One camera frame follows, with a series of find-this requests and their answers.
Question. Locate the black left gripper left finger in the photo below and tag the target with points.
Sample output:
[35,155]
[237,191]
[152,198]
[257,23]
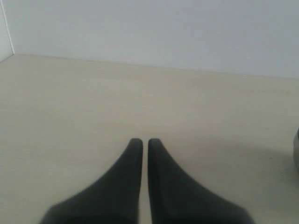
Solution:
[112,199]

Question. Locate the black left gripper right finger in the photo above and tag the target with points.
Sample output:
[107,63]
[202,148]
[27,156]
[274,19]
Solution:
[176,198]

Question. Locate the large steel bowl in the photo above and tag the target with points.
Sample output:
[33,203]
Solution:
[296,148]

